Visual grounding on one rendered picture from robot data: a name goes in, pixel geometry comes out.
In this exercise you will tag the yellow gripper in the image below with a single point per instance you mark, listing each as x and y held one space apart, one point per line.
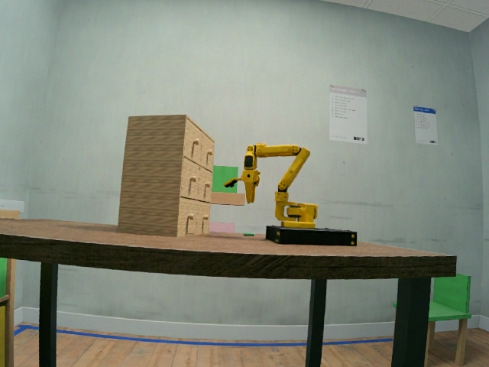
251 180

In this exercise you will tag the wooden chest of drawers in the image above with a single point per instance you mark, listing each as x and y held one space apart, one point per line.
152 175

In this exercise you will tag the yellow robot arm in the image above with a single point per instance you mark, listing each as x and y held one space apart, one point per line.
304 211

